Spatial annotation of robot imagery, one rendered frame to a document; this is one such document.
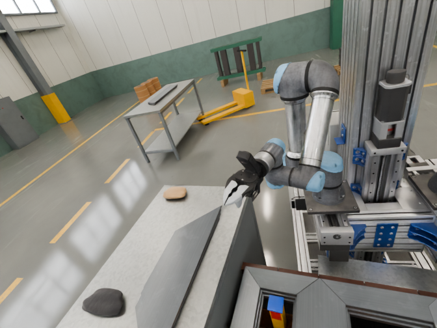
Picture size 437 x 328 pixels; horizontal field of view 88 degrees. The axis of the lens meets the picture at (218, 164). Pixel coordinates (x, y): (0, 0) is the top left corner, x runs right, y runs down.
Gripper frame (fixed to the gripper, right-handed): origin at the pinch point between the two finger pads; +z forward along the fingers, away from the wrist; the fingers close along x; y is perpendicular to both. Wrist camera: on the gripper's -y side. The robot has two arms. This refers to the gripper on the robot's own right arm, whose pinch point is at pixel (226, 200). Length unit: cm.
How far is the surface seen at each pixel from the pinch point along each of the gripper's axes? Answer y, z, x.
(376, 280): 72, -43, -49
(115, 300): 43, 35, 36
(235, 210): 44, -27, 19
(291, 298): 59, -9, -19
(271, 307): 55, 0, -14
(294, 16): 64, -916, 326
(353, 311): 56, -16, -41
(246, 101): 162, -394, 231
